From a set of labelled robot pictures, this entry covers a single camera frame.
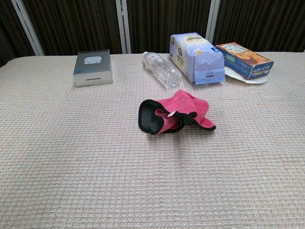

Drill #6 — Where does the pink black-edged cloth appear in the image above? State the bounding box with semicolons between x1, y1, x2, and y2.
138;89;216;135

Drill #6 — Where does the clear plastic water bottle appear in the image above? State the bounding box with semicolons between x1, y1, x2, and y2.
142;51;183;89

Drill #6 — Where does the lavender tissue pack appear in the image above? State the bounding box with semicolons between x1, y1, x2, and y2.
169;32;226;85

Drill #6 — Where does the silver earbuds box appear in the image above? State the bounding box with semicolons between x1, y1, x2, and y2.
73;49;113;88

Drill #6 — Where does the beige woven tablecloth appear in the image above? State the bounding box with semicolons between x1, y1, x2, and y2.
0;52;305;229

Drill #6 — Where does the white paper plate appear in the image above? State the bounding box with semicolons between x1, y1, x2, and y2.
224;66;269;84

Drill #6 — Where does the orange and blue snack box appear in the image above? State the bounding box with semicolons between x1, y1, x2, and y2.
215;42;275;80

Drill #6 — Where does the dark brown pleated curtain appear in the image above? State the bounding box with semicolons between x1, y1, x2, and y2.
0;0;305;67

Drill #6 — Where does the white frame post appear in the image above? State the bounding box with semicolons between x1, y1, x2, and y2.
115;0;132;54
10;0;45;57
205;0;221;43

